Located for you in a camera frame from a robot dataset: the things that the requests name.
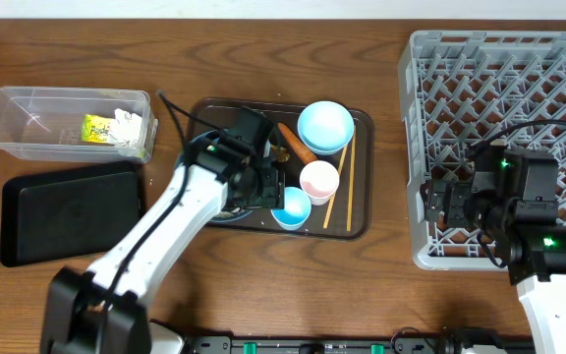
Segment small light blue cup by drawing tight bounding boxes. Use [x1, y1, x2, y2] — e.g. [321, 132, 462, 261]
[271, 187, 311, 231]

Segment pink plastic cup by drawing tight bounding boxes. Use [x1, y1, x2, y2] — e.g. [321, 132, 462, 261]
[300, 160, 337, 206]

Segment wooden chopstick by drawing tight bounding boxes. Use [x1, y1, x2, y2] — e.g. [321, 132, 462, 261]
[323, 145, 348, 229]
[346, 127, 357, 232]

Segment light blue bowl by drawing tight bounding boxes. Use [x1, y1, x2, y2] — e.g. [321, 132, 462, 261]
[297, 101, 355, 155]

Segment white tissue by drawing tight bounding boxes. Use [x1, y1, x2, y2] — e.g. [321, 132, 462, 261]
[108, 109, 142, 147]

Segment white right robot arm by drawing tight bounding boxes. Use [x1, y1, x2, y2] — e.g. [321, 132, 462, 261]
[424, 146, 566, 353]

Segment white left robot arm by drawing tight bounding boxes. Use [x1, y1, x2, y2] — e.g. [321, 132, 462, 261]
[39, 139, 284, 353]

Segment grey dishwasher rack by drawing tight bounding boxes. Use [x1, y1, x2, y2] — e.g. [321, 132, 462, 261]
[398, 30, 566, 270]

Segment black waste bin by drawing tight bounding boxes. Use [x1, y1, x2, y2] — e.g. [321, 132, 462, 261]
[0, 161, 142, 267]

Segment clear plastic waste bin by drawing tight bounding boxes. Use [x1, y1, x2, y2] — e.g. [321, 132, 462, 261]
[0, 87, 158, 163]

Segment brown food scrap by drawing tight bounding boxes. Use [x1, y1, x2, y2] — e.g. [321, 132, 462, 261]
[272, 147, 290, 163]

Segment orange carrot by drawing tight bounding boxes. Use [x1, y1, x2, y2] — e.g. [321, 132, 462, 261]
[277, 123, 317, 164]

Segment dark blue plate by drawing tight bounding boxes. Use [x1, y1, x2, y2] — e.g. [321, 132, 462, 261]
[174, 131, 257, 223]

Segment dark brown serving tray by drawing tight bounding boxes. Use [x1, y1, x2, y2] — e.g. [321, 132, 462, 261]
[192, 98, 374, 241]

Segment yellow green snack wrapper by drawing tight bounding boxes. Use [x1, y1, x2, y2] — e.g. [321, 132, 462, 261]
[81, 114, 115, 144]

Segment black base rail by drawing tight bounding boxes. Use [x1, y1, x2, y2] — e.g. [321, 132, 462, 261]
[149, 319, 535, 354]

